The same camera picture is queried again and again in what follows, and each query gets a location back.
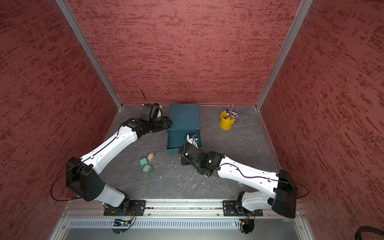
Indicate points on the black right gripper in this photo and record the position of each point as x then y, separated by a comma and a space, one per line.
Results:
185, 160

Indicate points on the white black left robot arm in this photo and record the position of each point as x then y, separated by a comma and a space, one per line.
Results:
82, 175

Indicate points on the right aluminium corner post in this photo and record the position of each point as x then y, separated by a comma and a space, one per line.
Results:
291, 35

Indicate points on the teal drawer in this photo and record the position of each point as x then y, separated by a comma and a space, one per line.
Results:
176, 138

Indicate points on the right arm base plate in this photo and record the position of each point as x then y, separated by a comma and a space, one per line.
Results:
237, 208

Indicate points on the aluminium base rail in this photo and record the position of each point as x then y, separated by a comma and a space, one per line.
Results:
179, 219

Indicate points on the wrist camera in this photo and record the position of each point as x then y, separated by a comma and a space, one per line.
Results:
151, 112
192, 138

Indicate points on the yellow pen cup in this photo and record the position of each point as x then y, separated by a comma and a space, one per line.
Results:
226, 122

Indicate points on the aluminium corner post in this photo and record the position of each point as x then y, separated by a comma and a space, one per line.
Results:
291, 35
79, 33

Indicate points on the teal green plug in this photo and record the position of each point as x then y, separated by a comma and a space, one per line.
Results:
143, 161

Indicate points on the black cable corner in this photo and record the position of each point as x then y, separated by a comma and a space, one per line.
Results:
367, 229

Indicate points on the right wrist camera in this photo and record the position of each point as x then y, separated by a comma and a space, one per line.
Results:
192, 138

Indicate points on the pens in cup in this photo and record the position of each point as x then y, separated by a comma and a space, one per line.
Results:
230, 114

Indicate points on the left aluminium corner post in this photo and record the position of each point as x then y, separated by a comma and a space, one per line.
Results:
79, 33

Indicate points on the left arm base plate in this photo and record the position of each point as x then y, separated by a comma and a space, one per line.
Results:
132, 207

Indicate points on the dark teal drawer cabinet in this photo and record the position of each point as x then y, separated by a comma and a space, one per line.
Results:
185, 117

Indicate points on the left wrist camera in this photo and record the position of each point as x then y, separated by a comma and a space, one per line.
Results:
151, 112

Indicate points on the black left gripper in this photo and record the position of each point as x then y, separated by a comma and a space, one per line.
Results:
165, 119

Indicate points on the pink plug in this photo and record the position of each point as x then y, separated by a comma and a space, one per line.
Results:
151, 156

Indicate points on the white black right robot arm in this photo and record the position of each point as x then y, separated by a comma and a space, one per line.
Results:
275, 191

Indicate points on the dark green plug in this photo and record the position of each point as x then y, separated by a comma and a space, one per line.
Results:
148, 169

